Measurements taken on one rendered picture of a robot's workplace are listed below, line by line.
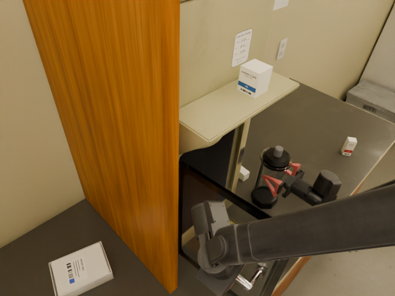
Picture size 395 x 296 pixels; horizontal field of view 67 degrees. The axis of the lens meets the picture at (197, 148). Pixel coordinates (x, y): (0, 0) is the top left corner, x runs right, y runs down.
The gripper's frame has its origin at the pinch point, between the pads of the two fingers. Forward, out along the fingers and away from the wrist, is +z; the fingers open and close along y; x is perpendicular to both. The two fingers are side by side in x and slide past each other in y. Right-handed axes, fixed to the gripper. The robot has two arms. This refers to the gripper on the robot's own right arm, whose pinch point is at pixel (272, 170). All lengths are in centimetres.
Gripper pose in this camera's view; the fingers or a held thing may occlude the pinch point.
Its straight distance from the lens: 110.7
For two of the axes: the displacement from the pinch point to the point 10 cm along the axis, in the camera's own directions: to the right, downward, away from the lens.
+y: -7.1, 4.5, -5.5
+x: -0.4, 7.4, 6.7
